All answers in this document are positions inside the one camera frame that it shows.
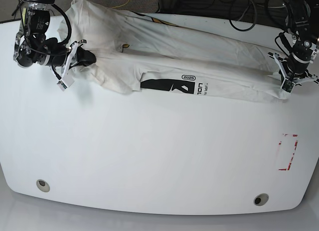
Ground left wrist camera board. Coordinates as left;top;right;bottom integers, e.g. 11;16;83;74
281;79;296;93

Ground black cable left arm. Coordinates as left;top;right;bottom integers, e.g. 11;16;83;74
228;0;295;55

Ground red tape rectangle marking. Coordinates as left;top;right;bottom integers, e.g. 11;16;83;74
276;133;299;171

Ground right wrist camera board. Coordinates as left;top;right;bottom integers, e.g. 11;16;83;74
57;77;74;91

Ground table cable grommet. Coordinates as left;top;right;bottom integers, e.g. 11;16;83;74
36;179;50;193
253;193;269;207

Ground black silver robot arm right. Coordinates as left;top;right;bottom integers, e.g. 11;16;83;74
13;0;96;90

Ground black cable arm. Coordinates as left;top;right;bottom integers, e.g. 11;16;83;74
228;0;295;55
48;3;73;49

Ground right table cable grommet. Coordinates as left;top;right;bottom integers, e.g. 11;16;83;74
253;193;269;207

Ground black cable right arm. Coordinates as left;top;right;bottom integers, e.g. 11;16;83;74
48;3;73;49

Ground white printed t-shirt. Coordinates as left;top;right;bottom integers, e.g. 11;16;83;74
66;0;290;103

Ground yellow floor cable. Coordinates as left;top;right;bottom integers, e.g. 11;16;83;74
109;0;133;10

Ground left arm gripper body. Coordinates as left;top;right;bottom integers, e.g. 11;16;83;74
267;0;319;86

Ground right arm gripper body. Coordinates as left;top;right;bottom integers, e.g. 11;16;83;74
13;1;86;81

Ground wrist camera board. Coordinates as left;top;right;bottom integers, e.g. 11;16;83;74
57;77;74;91
281;79;296;93

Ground left table cable grommet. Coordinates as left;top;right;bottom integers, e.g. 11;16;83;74
36;179;50;193

